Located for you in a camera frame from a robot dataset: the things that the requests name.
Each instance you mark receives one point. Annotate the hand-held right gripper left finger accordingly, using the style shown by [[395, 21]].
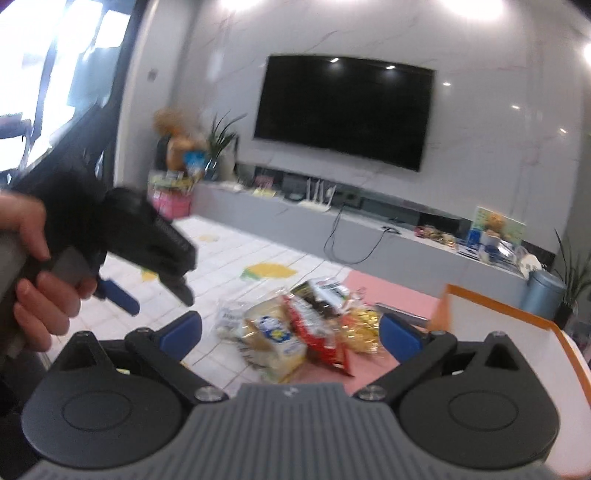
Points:
[[181, 336]]

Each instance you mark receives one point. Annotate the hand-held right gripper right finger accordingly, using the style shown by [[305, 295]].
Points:
[[400, 339]]

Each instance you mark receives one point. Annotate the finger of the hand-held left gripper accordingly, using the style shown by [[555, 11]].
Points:
[[121, 297], [178, 288]]

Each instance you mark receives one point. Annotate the yellow snack packet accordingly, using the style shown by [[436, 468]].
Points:
[[362, 330]]

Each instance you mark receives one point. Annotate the white snack packet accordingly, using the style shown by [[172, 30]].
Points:
[[229, 318]]

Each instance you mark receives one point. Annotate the red snack packet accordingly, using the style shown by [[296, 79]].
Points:
[[318, 344]]

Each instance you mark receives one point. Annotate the dark snack packet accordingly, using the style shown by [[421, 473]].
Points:
[[323, 295]]

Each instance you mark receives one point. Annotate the bread packet with blue label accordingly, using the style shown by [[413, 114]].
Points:
[[274, 341]]

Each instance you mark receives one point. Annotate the white box with orange rim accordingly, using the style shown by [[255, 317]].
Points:
[[498, 341]]

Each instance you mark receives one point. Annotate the pile of snacks on console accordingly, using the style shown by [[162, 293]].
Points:
[[434, 235]]

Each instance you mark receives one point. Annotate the person's left hand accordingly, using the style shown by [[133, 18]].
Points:
[[37, 314]]

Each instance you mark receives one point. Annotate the grey flat bar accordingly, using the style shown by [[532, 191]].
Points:
[[401, 311]]

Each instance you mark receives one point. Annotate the pink basket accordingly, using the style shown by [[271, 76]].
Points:
[[168, 203]]

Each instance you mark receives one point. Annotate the pink mat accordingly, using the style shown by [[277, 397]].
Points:
[[397, 290]]

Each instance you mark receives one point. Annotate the white grid lemon mat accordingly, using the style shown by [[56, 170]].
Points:
[[240, 258]]

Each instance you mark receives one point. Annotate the orange stuffed toy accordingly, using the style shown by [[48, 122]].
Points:
[[173, 134]]

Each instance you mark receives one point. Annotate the grey television console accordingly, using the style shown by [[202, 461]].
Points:
[[369, 240]]

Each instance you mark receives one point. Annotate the potted plant in white vase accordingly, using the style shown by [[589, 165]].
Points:
[[224, 138]]

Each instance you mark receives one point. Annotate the picture board with teddy bear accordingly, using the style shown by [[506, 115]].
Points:
[[496, 230]]

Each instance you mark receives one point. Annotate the blue-grey trash can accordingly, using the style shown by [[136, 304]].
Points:
[[542, 295]]

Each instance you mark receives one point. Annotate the white router with antennas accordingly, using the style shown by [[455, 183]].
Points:
[[316, 201]]

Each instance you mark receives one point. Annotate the potted plant in black pot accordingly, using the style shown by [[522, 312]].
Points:
[[572, 277]]

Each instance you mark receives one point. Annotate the wall-mounted black television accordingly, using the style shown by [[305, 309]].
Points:
[[344, 108]]

